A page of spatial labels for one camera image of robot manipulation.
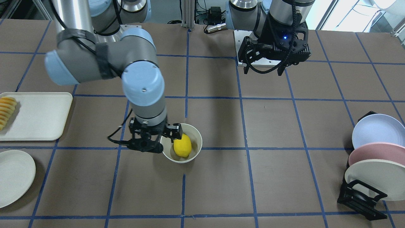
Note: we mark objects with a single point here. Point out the pink plate in rack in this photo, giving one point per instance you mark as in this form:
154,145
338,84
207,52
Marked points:
378,150

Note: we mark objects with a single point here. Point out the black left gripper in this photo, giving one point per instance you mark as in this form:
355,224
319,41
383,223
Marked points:
272,31

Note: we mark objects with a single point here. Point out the light blue plate in rack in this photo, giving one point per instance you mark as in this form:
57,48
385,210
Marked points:
378,128

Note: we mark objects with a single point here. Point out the white ceramic bowl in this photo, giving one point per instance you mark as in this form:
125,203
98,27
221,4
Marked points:
196,143

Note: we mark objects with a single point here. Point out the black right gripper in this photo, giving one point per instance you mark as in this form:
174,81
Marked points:
175,131

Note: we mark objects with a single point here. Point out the white rectangular tray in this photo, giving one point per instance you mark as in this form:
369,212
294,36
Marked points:
39,116

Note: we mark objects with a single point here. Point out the white round plate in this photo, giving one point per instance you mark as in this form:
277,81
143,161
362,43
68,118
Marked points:
17,173

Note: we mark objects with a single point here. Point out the yellow lemon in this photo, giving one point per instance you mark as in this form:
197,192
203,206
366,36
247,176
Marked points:
182,147

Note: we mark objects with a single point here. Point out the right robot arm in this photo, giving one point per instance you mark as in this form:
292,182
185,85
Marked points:
92,44

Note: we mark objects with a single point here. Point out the black plate rack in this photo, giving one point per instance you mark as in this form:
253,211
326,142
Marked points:
360,196

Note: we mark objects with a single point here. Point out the cream plate in rack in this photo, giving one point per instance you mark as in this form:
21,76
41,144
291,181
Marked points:
386,176

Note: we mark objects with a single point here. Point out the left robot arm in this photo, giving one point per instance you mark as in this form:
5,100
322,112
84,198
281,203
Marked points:
251,15

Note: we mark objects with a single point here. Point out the aluminium frame post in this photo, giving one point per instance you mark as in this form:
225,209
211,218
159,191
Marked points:
188,13

